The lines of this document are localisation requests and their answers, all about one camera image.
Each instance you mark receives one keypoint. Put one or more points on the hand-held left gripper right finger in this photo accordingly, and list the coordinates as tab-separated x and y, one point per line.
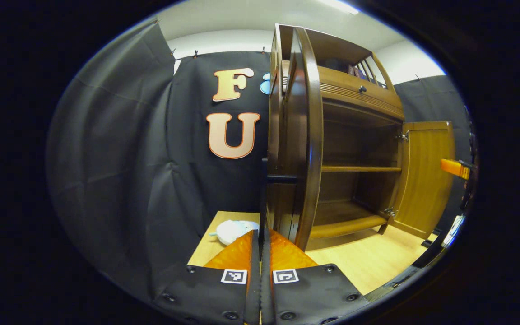
266	298

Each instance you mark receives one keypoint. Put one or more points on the wooden double-door shoe cabinet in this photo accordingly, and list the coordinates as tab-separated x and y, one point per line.
359	149

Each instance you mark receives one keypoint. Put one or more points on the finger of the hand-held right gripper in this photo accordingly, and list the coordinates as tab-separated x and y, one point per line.
454	167

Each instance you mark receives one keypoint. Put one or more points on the dark red book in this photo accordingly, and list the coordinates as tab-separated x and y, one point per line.
353	71

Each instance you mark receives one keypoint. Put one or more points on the black backdrop cloth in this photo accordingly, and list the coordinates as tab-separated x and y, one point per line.
120	158

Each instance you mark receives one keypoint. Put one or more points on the wooden shoe cabinet door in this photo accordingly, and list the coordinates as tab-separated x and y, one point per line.
307	135
427	176

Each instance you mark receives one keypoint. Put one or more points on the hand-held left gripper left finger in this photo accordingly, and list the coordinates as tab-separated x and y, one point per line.
254	293

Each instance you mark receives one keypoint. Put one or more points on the white plush toy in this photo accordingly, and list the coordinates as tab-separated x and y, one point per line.
233	230

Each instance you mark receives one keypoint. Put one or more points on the wooden ribbed drawer front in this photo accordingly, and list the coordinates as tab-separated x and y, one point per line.
377	97

